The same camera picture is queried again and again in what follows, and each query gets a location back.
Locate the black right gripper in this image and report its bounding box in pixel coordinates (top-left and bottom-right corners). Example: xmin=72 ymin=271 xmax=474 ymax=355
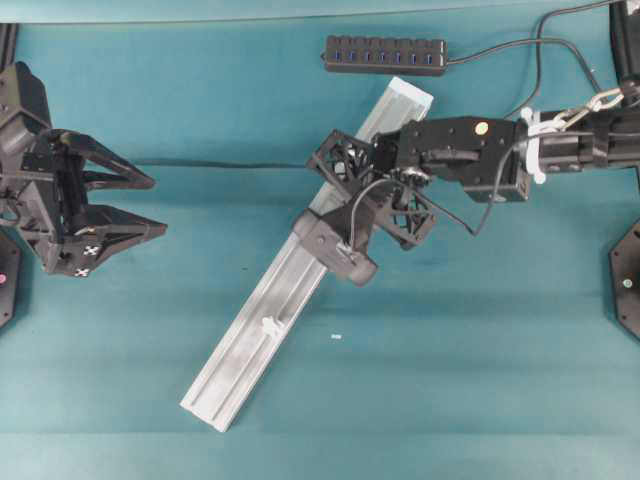
xmin=308 ymin=130 xmax=435 ymax=250

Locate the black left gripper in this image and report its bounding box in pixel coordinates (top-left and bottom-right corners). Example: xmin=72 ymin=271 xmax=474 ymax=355
xmin=1 ymin=129 xmax=167 ymax=277

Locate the black USB cable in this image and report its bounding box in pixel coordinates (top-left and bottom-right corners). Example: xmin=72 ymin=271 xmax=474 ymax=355
xmin=134 ymin=0 xmax=640 ymax=236

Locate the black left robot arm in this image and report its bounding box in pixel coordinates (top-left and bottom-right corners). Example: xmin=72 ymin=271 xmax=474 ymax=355
xmin=1 ymin=129 xmax=167 ymax=277

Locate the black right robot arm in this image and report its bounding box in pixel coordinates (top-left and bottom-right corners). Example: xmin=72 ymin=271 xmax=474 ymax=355
xmin=307 ymin=106 xmax=639 ymax=251

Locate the black USB hub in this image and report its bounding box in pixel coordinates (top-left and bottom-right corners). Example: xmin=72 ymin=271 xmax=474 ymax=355
xmin=321 ymin=35 xmax=448 ymax=76

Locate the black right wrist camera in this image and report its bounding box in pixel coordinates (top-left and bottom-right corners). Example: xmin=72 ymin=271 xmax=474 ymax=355
xmin=293 ymin=198 xmax=377 ymax=286

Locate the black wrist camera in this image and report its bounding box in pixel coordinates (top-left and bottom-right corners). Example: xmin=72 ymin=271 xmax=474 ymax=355
xmin=293 ymin=198 xmax=377 ymax=286
xmin=1 ymin=61 xmax=52 ymax=155

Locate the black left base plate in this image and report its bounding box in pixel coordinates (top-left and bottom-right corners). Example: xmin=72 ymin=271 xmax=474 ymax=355
xmin=0 ymin=229 xmax=22 ymax=327

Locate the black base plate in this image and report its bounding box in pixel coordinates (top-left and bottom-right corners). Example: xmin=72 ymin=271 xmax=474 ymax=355
xmin=609 ymin=221 xmax=640 ymax=339
xmin=0 ymin=229 xmax=22 ymax=327

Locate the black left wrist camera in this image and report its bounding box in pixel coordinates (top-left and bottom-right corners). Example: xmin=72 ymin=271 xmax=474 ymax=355
xmin=1 ymin=61 xmax=52 ymax=155

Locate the black left frame post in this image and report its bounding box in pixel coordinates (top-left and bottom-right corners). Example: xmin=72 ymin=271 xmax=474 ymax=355
xmin=0 ymin=23 xmax=19 ymax=71

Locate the black frame post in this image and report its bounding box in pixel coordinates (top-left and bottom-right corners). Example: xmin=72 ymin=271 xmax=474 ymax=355
xmin=609 ymin=1 xmax=639 ymax=86
xmin=0 ymin=23 xmax=19 ymax=71

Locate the aluminium rail profile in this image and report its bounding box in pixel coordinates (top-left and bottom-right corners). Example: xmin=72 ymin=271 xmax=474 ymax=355
xmin=180 ymin=76 xmax=434 ymax=432

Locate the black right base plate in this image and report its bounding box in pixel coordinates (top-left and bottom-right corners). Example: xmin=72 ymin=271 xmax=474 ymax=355
xmin=609 ymin=221 xmax=640 ymax=339

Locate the black right frame post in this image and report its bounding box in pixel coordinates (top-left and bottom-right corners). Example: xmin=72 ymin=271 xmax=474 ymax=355
xmin=609 ymin=1 xmax=639 ymax=86

